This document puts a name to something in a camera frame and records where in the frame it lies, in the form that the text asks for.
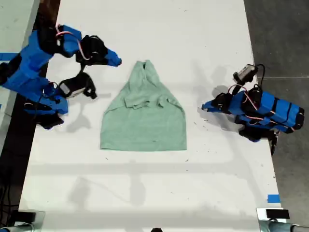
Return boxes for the pale green T-shirt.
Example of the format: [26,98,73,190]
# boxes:
[99,60,188,152]

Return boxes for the blue tape strip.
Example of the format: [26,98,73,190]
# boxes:
[267,193,281,204]

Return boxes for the black box on white plate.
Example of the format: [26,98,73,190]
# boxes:
[256,207,291,222]

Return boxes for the black box on clear plate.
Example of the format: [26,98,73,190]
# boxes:
[14,209,46,228]

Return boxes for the arm red white wire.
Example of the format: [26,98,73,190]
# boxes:
[228,84,296,132]
[55,23,94,60]

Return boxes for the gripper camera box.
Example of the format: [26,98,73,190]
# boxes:
[58,72,98,100]
[232,63,258,86]

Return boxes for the black camera cable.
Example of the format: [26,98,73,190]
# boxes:
[253,63,266,91]

